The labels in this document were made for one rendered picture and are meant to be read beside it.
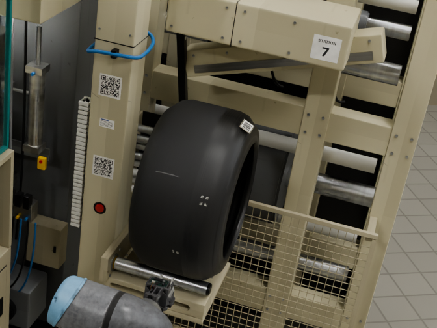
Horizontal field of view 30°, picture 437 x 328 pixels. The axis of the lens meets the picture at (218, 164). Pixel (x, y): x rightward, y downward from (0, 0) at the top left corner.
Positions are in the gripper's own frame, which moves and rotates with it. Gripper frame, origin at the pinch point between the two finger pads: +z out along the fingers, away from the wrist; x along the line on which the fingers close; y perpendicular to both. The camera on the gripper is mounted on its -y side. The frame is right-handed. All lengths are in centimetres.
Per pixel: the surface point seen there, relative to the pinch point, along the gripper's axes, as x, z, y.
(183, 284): -0.7, 18.2, -8.1
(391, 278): -78, 207, -76
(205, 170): -3.7, 7.2, 37.6
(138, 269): 15.2, 18.4, -7.4
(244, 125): -9, 27, 48
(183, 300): -2.1, 16.4, -13.3
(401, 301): -84, 188, -79
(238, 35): 1, 42, 72
